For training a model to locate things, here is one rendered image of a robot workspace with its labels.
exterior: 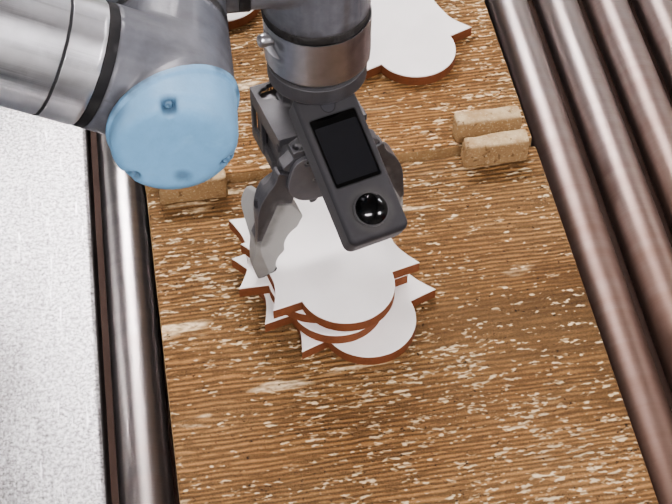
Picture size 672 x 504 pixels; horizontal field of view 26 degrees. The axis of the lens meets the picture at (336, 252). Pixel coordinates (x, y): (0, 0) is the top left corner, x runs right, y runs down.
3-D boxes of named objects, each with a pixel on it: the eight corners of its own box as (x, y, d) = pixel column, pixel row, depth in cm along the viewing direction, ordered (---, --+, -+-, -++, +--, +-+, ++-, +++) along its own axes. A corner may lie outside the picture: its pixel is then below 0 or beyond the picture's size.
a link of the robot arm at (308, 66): (389, 29, 98) (276, 61, 96) (387, 78, 102) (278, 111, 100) (346, -37, 103) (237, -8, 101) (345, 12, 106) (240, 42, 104)
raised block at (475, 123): (454, 146, 131) (456, 124, 128) (450, 131, 132) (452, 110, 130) (520, 138, 131) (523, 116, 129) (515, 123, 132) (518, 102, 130)
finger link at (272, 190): (284, 228, 114) (330, 146, 109) (293, 244, 113) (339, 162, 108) (233, 226, 112) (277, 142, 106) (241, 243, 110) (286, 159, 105)
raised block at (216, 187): (160, 207, 126) (157, 185, 124) (158, 191, 127) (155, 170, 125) (228, 198, 127) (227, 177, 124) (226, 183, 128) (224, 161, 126)
